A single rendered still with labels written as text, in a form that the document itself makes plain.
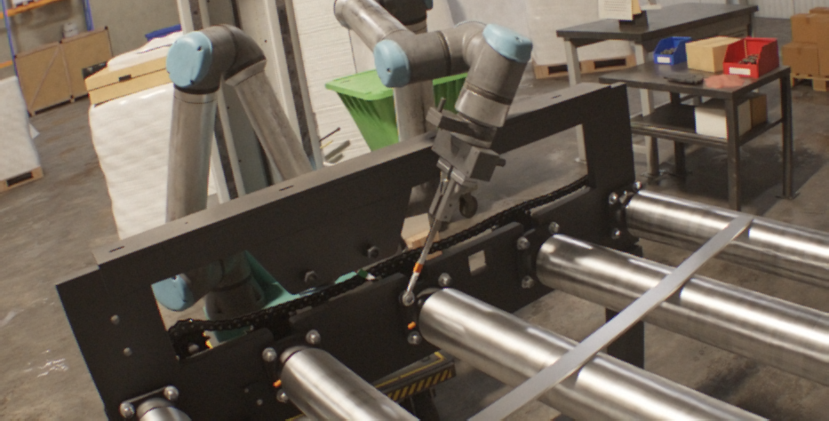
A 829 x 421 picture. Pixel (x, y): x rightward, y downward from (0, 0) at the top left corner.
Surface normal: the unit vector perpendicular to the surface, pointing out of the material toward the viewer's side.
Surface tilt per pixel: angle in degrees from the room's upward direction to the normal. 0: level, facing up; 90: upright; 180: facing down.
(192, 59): 83
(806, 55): 90
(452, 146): 63
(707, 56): 90
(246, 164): 90
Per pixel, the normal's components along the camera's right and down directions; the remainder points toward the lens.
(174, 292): -0.37, 0.41
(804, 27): -0.77, 0.31
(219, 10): 0.47, 0.18
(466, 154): -0.80, -0.15
